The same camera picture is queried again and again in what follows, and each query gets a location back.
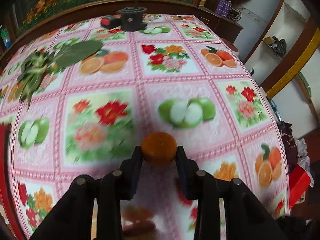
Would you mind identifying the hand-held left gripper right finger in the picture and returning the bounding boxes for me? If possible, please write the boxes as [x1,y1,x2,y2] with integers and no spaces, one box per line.
[175,145,298,240]

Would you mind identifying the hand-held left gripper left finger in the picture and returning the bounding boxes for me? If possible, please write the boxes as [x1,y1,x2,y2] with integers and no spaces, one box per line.
[30,145,143,240]

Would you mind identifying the small mandarin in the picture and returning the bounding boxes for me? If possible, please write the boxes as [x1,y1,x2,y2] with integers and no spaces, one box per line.
[141,132,177,167]

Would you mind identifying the floral fruit print tablecloth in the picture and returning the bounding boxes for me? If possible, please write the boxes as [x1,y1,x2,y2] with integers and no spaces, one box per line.
[0,14,290,240]

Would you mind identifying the dark cloth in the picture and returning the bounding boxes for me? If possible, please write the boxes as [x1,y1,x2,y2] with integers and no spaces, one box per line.
[276,121,299,165]

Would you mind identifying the red box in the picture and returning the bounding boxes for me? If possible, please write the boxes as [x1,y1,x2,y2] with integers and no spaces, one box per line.
[287,165,313,209]

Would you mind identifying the white plastic bag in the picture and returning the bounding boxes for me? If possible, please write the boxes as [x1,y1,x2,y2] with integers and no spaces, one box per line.
[295,137,314,170]

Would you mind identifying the large green leaf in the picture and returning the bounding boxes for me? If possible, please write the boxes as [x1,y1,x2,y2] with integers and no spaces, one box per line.
[54,40,104,68]

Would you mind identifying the bunch of leafy greens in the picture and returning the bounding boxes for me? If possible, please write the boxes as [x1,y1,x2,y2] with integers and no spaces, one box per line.
[16,51,58,105]

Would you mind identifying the red and black battery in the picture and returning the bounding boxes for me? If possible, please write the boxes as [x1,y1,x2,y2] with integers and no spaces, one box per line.
[100,15,123,28]

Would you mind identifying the tools on shelf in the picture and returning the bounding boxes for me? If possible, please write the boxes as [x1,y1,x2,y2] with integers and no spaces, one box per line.
[264,35,287,55]

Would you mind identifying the clear plastic bottle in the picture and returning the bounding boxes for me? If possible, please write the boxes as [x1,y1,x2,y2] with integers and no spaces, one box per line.
[0,25,13,49]

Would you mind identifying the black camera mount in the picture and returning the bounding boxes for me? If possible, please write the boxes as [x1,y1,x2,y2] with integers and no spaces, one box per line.
[116,6,147,32]

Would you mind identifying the tangled cables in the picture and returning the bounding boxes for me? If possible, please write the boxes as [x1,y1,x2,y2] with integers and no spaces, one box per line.
[231,6,244,22]

